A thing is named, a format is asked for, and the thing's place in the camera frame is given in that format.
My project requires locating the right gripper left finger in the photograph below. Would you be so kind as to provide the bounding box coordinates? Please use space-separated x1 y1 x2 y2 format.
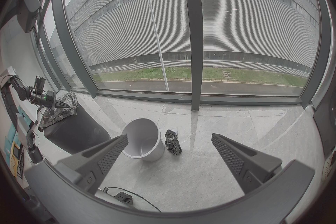
56 134 129 195

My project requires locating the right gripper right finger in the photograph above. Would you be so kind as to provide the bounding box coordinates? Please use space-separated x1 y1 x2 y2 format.
212 133 282 195

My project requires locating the black plastic bag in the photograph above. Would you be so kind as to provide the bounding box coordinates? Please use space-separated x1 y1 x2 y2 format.
38 91 78 132

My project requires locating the black plastic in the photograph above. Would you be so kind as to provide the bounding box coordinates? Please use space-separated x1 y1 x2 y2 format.
164 129 182 156

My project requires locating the white trash bin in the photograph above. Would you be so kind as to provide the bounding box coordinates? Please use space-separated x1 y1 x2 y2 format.
122 118 165 162

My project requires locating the window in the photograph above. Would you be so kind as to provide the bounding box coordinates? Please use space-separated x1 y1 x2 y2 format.
34 0 331 110

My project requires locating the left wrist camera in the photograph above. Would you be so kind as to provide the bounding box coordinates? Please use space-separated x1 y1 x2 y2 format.
34 75 46 91

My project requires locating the black cable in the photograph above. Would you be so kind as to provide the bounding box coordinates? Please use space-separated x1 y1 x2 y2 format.
103 187 162 213

